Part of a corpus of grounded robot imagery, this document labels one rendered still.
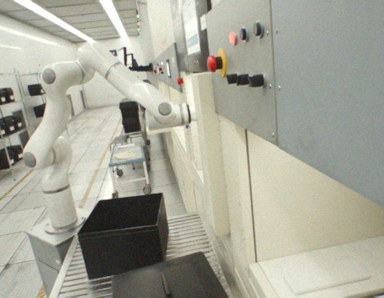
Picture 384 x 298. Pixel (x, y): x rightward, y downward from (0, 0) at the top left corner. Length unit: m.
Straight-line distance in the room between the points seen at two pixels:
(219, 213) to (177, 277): 0.24
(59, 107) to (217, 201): 0.76
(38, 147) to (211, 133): 0.80
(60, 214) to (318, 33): 1.39
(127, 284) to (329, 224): 0.60
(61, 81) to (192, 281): 0.86
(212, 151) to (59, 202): 0.86
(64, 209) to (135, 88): 0.71
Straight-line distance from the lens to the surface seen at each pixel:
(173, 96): 3.13
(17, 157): 6.11
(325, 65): 0.37
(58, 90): 1.31
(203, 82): 0.91
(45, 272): 1.75
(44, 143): 1.45
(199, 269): 0.95
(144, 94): 1.10
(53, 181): 1.53
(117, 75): 1.20
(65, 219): 1.59
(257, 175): 0.83
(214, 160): 0.96
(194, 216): 1.44
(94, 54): 1.25
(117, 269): 1.17
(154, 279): 0.95
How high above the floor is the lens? 1.43
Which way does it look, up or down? 15 degrees down
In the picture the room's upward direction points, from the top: 7 degrees counter-clockwise
